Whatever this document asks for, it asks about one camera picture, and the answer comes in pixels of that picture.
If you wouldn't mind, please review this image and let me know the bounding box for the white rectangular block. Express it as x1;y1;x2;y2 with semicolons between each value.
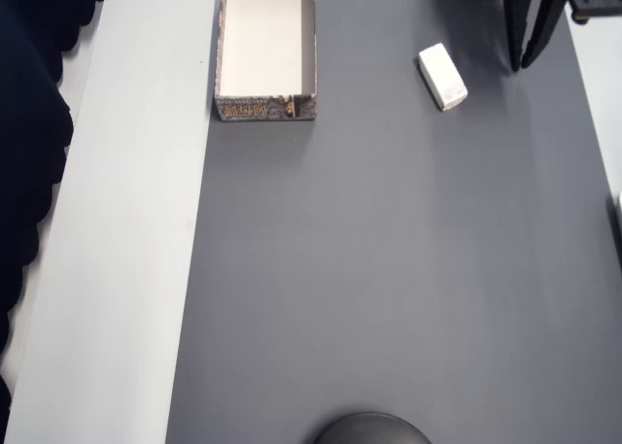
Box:
417;42;469;113

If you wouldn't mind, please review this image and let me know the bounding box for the printed cardboard box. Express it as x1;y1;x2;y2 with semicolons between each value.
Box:
213;0;321;123

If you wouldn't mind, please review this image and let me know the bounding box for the grey rubber mat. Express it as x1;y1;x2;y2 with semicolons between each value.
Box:
163;0;622;444

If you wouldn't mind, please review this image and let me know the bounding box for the black round object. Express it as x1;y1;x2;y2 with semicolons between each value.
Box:
310;411;433;444

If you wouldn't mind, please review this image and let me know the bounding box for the dark blue curtain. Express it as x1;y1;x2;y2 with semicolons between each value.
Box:
0;0;121;416

